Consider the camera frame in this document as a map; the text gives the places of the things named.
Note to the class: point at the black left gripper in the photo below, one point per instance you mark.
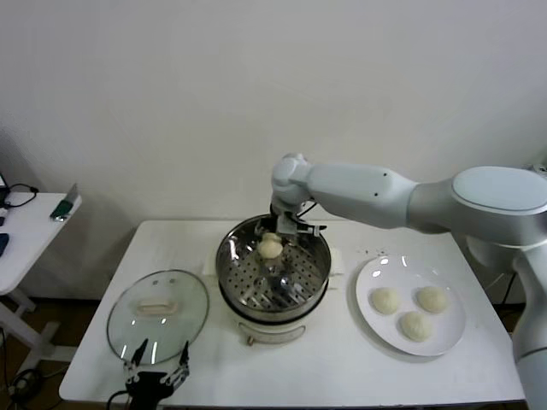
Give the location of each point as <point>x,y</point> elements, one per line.
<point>147,384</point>

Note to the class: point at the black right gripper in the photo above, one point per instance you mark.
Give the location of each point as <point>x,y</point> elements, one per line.
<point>284,222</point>

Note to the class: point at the white steamed baozi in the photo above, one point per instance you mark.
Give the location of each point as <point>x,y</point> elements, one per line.
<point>432,299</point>
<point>415,326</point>
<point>269,251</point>
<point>384,301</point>

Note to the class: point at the round glass pot lid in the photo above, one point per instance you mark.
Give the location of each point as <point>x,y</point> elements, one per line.
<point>156,305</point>

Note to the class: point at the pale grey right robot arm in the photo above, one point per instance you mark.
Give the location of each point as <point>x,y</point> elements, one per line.
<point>363,192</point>

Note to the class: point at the perforated steel steamer basket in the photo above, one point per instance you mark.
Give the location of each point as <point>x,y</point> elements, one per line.
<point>299,273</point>

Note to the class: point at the cream electric cooker pot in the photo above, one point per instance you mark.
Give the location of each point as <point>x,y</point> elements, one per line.
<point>273,333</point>

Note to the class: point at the round white plate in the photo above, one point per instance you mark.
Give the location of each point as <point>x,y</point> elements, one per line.
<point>406,277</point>

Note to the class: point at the green and silver object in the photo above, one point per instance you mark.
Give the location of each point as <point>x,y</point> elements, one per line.
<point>64,209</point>

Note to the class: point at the white side table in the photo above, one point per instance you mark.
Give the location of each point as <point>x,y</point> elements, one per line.
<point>30,222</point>

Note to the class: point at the dark blue flat object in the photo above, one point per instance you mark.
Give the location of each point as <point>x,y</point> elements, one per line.
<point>3,245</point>

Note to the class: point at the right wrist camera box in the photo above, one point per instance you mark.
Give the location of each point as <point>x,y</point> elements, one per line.
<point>314,230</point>

